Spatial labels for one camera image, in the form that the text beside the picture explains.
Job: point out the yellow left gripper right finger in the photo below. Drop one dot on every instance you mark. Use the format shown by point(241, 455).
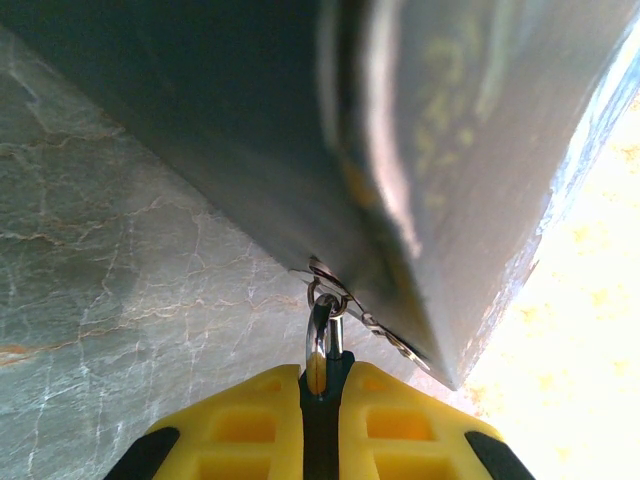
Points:
point(400, 425)

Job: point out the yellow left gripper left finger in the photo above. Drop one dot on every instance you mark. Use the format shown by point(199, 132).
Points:
point(240, 425)

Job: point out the small silver key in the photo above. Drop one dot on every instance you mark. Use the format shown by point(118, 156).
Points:
point(400, 345)

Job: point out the small black padlock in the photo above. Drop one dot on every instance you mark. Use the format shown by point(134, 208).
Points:
point(320, 440)

